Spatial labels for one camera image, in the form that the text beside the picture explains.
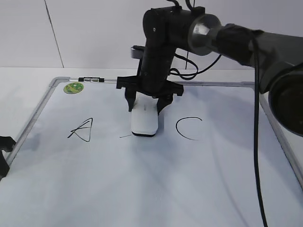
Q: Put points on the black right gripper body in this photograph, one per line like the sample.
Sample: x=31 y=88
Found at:
x=152 y=77

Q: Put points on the white board with aluminium frame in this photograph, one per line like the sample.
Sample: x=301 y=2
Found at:
x=79 y=165

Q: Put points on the black and clear frame clip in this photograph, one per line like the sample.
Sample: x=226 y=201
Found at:
x=91 y=79

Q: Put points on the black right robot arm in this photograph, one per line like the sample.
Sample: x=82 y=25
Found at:
x=277 y=59

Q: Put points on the green round magnet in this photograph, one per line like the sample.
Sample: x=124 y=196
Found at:
x=73 y=88

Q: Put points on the white whiteboard eraser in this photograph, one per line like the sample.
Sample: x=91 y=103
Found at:
x=144 y=116

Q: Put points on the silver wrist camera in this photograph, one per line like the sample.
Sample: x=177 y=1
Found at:
x=137 y=51

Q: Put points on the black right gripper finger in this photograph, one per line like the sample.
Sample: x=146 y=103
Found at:
x=130 y=96
x=162 y=102

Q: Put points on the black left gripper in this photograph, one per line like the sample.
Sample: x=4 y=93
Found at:
x=7 y=145

